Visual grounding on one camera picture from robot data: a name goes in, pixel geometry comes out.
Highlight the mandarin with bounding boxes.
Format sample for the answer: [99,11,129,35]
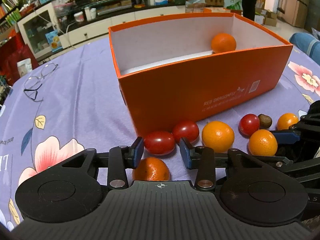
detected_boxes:
[132,157,170,181]

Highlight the medium orange citrus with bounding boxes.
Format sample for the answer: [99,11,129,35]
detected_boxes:
[202,121,234,153]

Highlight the red cherry tomato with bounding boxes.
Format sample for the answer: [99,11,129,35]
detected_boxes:
[144,131,176,155]
[239,114,260,137]
[172,120,200,144]

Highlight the red gift bag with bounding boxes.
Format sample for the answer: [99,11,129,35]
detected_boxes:
[1,33,39,86]

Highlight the purple floral tablecloth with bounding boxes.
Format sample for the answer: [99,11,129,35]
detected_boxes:
[1,37,319,231]

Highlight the large orange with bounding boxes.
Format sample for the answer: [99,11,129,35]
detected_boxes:
[211,33,236,53]

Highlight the white glass cabinet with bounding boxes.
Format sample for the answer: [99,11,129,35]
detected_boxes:
[18,2,62,60]

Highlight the small orange citrus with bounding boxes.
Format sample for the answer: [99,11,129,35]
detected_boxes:
[248,129,278,157]

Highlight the white tv cabinet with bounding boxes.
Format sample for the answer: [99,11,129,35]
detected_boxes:
[59,5,185,49]

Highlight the small orange kumquat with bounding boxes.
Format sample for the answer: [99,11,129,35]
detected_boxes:
[277,113,299,131]

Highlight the clear eyeglasses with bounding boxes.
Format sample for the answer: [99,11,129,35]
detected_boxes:
[23,62,59,102]

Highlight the orange cardboard box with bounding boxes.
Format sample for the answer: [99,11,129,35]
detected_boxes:
[108,12,293,137]

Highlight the brown chestnut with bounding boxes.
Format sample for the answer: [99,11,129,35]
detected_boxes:
[258,114,273,129]

